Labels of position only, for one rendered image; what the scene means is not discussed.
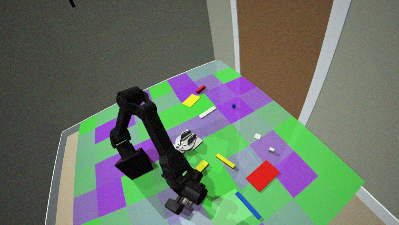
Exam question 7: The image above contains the red flat plate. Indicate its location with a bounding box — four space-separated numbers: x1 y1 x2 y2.
246 160 280 192

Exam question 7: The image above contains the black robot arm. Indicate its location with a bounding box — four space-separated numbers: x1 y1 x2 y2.
109 86 208 205

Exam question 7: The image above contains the yellow rectangular block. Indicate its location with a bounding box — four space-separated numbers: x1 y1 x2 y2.
195 160 209 172

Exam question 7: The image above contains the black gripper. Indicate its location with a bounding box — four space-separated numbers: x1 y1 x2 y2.
165 169 203 215

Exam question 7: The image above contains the yellow flat rectangular plate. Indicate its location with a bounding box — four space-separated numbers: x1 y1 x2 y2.
182 94 201 107

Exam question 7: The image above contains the yellow rectangular bar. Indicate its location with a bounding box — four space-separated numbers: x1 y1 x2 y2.
216 154 235 169

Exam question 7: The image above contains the blue flat bar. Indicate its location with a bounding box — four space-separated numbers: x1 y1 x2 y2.
235 192 261 220

